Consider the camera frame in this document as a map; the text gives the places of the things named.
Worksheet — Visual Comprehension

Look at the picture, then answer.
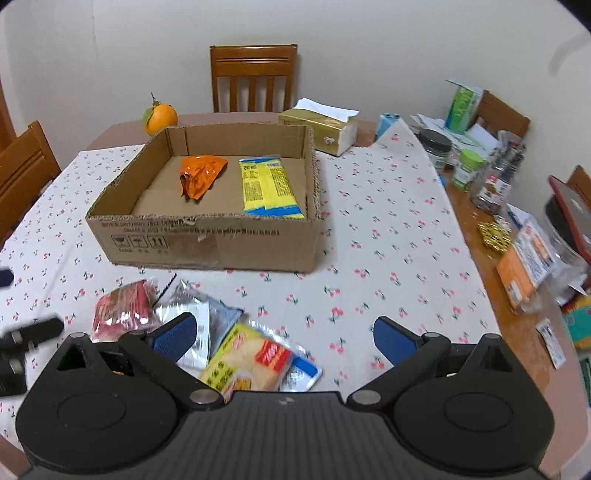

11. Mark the crumpled orange snack packet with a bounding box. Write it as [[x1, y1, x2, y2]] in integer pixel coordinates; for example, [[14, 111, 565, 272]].
[[179, 155, 229, 201]]

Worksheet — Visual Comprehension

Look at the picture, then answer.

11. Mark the yellow bread snack packet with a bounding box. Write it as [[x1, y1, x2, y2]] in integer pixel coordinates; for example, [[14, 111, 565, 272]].
[[199, 323, 306, 403]]

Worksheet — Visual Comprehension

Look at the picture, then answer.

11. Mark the cardboard box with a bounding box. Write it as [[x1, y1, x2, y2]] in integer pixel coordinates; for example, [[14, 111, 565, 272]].
[[85, 124, 327, 273]]

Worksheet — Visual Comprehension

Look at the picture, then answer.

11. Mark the orange fruit with leaf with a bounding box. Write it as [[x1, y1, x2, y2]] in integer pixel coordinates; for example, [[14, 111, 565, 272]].
[[142, 92, 179, 136]]

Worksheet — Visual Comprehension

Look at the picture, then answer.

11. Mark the green lid jar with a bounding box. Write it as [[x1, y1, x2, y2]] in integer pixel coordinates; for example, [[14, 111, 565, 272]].
[[451, 148, 488, 191]]

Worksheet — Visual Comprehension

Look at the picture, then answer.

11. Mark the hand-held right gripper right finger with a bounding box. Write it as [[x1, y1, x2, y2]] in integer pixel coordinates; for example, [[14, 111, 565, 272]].
[[346, 316, 529, 411]]

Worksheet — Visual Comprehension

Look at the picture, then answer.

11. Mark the blue and white snack packet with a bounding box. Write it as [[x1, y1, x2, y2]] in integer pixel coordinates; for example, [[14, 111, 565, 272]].
[[277, 353, 323, 393]]

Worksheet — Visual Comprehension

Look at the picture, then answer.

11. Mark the floral tablecloth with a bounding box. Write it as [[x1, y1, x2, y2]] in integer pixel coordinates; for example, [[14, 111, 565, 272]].
[[0, 124, 505, 462]]

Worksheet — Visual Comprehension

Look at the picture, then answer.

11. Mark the gold tissue box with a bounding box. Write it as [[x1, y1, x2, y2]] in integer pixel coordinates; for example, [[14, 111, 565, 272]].
[[278, 98, 360, 157]]

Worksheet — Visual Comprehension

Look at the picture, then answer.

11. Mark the green and yellow box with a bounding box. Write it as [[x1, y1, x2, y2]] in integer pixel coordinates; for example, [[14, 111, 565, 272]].
[[561, 295, 591, 352]]

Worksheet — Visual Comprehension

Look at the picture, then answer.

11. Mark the green and white carton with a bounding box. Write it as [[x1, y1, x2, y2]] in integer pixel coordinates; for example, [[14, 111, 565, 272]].
[[444, 79, 484, 134]]

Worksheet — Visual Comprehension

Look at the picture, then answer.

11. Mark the red round snack packet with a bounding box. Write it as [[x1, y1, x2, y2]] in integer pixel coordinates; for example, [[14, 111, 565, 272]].
[[154, 274, 218, 370]]

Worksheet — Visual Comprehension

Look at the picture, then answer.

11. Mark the wooden chair back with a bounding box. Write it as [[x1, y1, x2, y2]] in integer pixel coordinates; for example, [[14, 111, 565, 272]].
[[210, 44, 298, 114]]

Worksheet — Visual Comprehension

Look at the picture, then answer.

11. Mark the grey snack packet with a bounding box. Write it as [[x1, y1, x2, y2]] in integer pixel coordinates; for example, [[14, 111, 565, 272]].
[[208, 298, 246, 357]]

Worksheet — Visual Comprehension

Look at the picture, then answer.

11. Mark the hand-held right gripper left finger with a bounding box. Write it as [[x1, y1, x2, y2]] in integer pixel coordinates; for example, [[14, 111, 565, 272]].
[[55, 312, 225, 412]]

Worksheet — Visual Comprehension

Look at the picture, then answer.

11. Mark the glass jar with pens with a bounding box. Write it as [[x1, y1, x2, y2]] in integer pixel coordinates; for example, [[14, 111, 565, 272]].
[[471, 141, 527, 216]]

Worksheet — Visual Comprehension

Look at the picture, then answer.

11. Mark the small white card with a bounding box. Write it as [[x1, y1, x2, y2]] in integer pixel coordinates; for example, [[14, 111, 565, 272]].
[[536, 318, 568, 369]]

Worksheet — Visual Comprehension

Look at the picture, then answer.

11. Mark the small blue box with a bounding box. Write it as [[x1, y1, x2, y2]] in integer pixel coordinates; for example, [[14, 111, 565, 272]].
[[376, 112, 400, 142]]

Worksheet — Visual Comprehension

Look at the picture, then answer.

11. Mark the black lid jar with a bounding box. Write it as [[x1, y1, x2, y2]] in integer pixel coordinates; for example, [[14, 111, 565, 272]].
[[418, 129, 453, 172]]

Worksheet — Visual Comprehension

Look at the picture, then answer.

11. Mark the orange and white packet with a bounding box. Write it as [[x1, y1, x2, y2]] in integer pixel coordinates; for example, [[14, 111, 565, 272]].
[[496, 219, 555, 315]]

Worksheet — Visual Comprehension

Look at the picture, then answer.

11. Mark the dark board with red edge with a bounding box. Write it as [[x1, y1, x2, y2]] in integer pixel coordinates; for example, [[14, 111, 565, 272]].
[[548, 175, 591, 267]]

